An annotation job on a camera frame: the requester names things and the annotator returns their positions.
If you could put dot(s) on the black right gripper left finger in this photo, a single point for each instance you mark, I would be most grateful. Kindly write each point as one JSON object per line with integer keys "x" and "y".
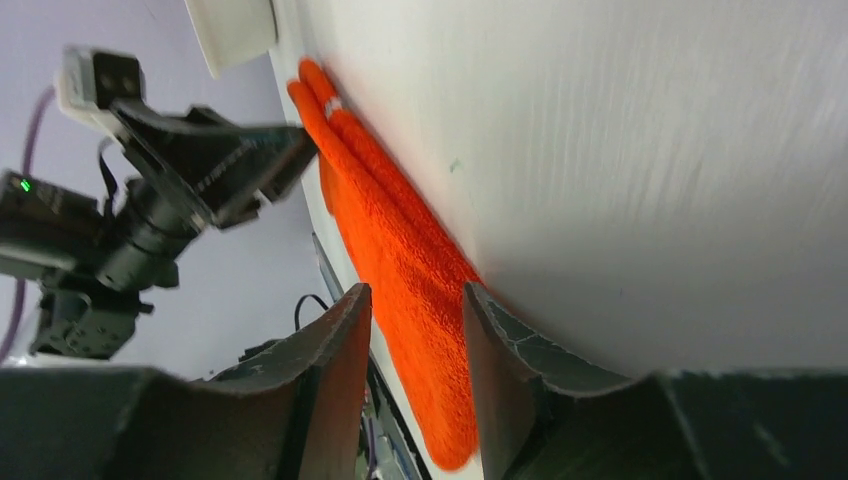
{"x": 138, "y": 423}

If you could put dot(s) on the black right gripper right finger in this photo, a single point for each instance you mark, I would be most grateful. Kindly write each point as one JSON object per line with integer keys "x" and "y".
{"x": 545, "y": 413}

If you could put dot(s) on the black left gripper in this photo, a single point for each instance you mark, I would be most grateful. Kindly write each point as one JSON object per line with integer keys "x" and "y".
{"x": 93, "y": 259}

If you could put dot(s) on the orange cloth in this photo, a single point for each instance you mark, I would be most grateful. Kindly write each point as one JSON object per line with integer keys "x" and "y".
{"x": 401, "y": 250}

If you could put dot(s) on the white plastic tray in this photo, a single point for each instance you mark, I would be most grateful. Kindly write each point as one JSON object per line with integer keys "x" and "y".
{"x": 232, "y": 32}

